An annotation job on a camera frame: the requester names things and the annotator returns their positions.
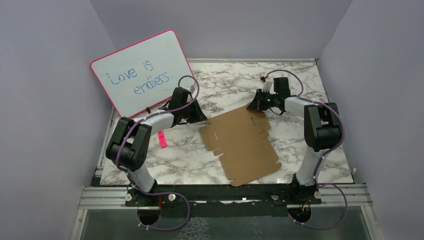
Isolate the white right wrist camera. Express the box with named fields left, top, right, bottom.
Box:
left=262, top=80, right=273, bottom=92

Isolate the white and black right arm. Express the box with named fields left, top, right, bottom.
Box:
left=247, top=76, right=345, bottom=204

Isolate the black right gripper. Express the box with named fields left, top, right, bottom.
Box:
left=246, top=89, right=278, bottom=111

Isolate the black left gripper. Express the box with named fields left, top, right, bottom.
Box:
left=180, top=98, right=208, bottom=124

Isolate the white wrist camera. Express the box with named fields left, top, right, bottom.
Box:
left=189, top=86, right=196, bottom=95
left=262, top=80, right=273, bottom=92

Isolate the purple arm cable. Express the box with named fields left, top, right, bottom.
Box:
left=260, top=69, right=349, bottom=231
left=112, top=75, right=201, bottom=232

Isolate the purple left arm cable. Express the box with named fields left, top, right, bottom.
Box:
left=112, top=75, right=201, bottom=232

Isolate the pink framed whiteboard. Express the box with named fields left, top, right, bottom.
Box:
left=90, top=29, right=195, bottom=117

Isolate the pink marker pen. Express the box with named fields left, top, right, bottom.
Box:
left=157, top=130, right=167, bottom=148

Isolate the brown cardboard box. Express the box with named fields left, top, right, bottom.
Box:
left=199, top=106, right=282, bottom=187

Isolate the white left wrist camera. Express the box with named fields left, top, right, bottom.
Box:
left=189, top=86, right=196, bottom=95

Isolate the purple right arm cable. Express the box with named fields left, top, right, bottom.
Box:
left=260, top=69, right=349, bottom=231

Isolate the aluminium frame rail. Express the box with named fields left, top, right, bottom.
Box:
left=78, top=184, right=373, bottom=211

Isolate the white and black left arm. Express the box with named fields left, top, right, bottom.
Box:
left=105, top=87, right=207, bottom=206

